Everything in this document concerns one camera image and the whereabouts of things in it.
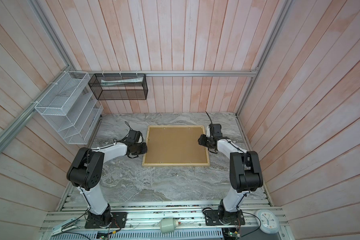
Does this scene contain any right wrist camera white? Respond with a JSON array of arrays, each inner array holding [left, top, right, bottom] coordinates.
[[206, 125, 213, 138]]

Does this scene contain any paper in black basket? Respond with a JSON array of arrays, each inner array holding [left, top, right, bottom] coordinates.
[[100, 77, 144, 87]]

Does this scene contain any light wooden picture frame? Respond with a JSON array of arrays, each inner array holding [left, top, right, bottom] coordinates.
[[141, 125, 211, 168]]

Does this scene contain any white wire mesh shelf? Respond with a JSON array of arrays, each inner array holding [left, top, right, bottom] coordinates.
[[35, 72, 103, 145]]

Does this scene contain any black wire mesh basket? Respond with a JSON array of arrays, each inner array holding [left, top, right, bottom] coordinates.
[[89, 73, 149, 101]]

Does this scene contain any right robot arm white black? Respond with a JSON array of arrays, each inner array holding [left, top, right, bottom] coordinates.
[[198, 123, 264, 222]]

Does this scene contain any white cylindrical device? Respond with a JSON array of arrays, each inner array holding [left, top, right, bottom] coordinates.
[[160, 218, 180, 234]]

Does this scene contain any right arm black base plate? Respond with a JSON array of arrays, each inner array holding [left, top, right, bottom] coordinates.
[[202, 208, 246, 226]]

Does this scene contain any wooden backing board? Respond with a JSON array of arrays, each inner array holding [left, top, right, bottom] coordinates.
[[144, 127, 208, 164]]

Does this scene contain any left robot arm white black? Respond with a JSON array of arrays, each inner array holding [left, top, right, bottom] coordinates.
[[67, 130, 148, 216]]

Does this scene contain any white wall clock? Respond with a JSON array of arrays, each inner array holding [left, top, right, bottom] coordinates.
[[255, 209, 280, 235]]

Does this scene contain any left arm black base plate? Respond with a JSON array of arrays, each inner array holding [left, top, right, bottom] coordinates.
[[85, 212, 128, 229]]

